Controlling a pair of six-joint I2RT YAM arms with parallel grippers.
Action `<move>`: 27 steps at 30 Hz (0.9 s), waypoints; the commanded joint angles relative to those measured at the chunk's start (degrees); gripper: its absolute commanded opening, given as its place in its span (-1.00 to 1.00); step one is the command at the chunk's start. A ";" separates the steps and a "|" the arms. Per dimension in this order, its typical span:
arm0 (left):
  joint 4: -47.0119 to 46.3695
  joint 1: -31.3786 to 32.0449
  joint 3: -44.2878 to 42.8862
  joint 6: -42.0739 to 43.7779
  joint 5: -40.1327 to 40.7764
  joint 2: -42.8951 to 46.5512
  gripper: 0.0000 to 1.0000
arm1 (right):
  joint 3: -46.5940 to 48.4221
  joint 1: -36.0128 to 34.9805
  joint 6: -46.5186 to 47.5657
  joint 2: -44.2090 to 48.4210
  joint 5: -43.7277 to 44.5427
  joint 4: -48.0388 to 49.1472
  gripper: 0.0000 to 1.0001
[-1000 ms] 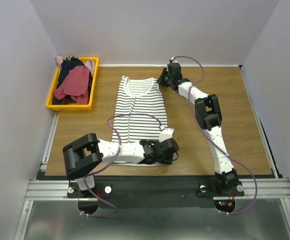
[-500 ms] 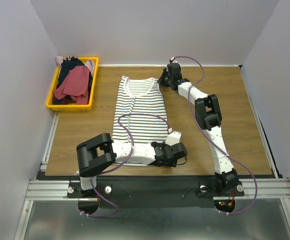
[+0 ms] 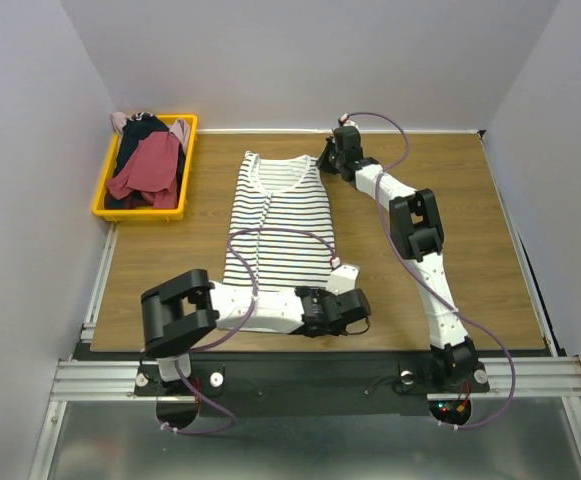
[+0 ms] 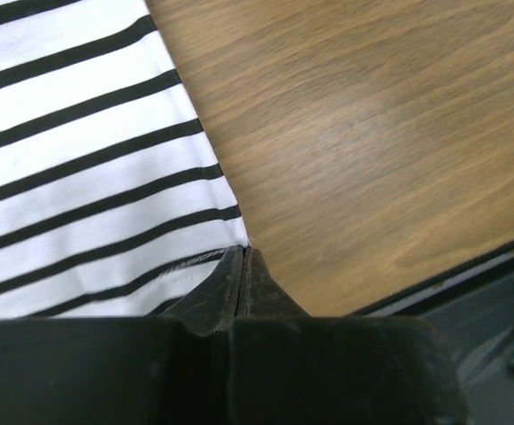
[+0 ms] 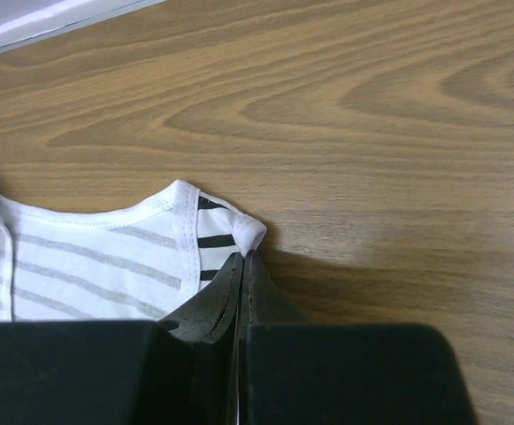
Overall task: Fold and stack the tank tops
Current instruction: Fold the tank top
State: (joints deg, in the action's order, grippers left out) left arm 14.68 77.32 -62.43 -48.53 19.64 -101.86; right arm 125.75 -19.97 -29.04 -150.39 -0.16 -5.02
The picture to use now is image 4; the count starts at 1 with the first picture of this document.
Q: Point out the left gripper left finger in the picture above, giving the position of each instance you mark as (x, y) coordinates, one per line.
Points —
(165, 368)

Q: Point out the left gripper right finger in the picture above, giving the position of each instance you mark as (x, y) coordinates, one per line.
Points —
(286, 367)

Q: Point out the black white striped tank top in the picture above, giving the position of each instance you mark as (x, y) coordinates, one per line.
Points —
(112, 201)

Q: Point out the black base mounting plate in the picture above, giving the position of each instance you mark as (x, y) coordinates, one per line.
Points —
(472, 305)

